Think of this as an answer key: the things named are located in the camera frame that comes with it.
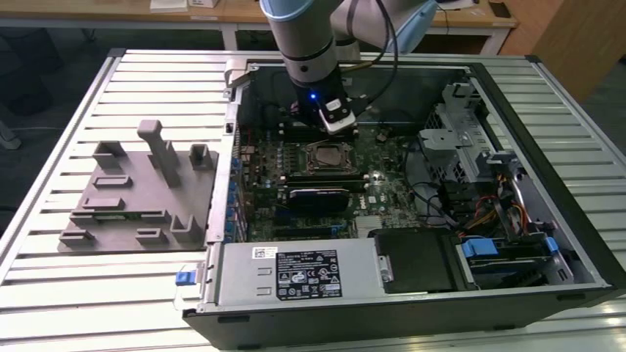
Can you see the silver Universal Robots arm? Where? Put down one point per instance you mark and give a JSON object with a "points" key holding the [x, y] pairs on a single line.
{"points": [[303, 36]]}

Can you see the CPU socket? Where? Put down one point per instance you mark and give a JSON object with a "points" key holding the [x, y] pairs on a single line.
{"points": [[308, 169]]}

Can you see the green motherboard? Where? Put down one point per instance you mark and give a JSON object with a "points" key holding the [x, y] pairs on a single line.
{"points": [[391, 165]]}

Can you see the black graphics card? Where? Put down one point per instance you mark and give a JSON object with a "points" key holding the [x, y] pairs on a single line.
{"points": [[318, 201]]}

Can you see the silver drive cage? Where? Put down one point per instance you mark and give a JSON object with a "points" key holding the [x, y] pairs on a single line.
{"points": [[459, 121]]}

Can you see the silver chipset heatsink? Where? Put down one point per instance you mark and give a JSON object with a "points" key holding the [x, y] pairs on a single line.
{"points": [[368, 223]]}

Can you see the white box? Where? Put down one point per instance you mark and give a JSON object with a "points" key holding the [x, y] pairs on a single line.
{"points": [[203, 3], [168, 3]]}

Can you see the grey parts rack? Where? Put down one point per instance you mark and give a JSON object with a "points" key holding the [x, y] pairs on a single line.
{"points": [[141, 205]]}

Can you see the silver power supply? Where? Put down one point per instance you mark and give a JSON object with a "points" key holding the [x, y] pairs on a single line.
{"points": [[235, 271]]}

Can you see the small black device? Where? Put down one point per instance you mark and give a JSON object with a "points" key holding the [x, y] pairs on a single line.
{"points": [[499, 9]]}

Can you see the wooden desk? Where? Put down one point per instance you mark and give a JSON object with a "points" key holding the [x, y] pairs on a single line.
{"points": [[97, 16]]}

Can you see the green RAM stick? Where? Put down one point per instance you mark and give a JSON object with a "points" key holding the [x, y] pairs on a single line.
{"points": [[115, 217]]}

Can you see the blue disk carrier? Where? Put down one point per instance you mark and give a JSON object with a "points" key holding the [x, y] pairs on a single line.
{"points": [[479, 249]]}

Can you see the blue case latch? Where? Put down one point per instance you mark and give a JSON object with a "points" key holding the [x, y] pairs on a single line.
{"points": [[184, 278]]}

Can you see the wooden cabinet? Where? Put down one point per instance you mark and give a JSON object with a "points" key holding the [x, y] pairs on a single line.
{"points": [[576, 44]]}

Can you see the black office chair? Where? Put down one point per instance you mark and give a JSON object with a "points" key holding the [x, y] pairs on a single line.
{"points": [[29, 55]]}

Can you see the grey furniture leg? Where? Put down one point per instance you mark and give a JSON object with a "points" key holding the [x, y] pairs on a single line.
{"points": [[8, 137]]}

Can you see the black open PC case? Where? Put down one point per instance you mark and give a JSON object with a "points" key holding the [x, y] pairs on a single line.
{"points": [[342, 330]]}

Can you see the metal disk bay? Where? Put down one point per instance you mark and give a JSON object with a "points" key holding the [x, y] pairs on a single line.
{"points": [[562, 271]]}

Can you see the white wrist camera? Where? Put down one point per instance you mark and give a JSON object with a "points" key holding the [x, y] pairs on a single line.
{"points": [[338, 117]]}

